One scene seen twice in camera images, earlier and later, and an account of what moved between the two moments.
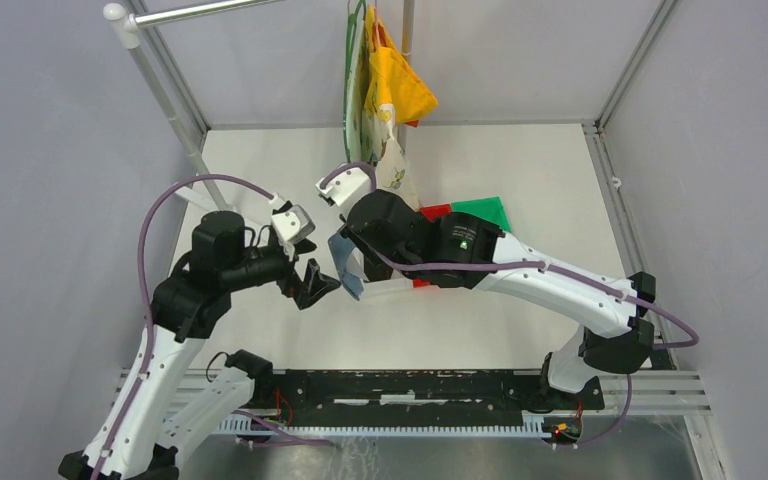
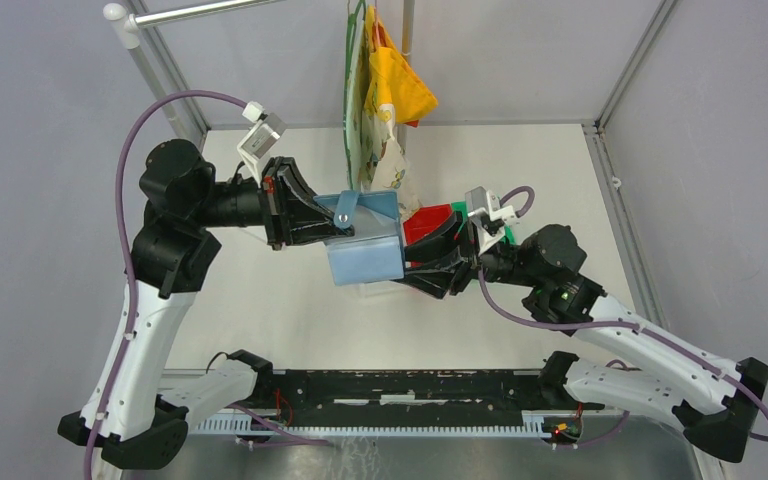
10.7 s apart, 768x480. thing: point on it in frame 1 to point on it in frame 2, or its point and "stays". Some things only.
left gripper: x=314 y=284 to x=303 y=216
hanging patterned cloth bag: x=370 y=135 stays
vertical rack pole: x=408 y=27 stays
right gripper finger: x=375 y=268 to x=440 y=282
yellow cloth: x=391 y=80 stays
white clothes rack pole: x=129 y=26 stays
